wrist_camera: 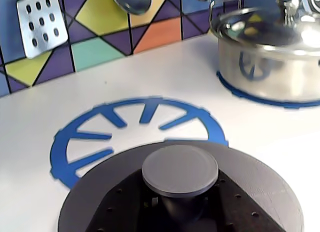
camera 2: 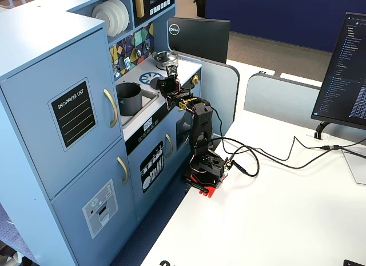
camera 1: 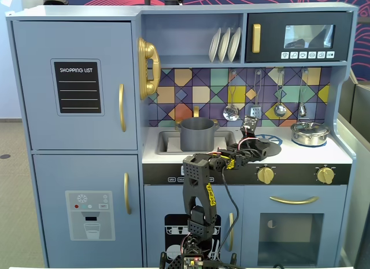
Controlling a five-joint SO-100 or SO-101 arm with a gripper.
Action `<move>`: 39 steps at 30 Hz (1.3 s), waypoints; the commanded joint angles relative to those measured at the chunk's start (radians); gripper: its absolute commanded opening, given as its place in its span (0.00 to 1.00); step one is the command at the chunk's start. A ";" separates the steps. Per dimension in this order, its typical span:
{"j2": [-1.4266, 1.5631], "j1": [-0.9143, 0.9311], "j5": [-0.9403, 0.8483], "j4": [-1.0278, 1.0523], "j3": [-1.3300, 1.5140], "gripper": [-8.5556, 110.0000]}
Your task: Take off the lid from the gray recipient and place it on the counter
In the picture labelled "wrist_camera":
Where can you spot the steel ladle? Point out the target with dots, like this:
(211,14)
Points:
(133,2)

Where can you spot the gray pot lid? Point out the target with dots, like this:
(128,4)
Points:
(180,167)

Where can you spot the blue uncovered burner print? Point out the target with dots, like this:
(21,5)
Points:
(60,152)

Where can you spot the stainless steel pot lid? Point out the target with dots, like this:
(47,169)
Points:
(262,30)

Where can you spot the blue wooden toy kitchen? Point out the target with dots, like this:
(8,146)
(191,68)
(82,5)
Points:
(175,67)

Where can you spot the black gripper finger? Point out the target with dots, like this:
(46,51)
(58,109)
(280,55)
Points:
(120,212)
(232,212)

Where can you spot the steel perforated spatula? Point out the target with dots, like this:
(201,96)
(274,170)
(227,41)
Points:
(41,25)

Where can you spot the blue burner print under pot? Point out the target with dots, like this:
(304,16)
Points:
(240,92)

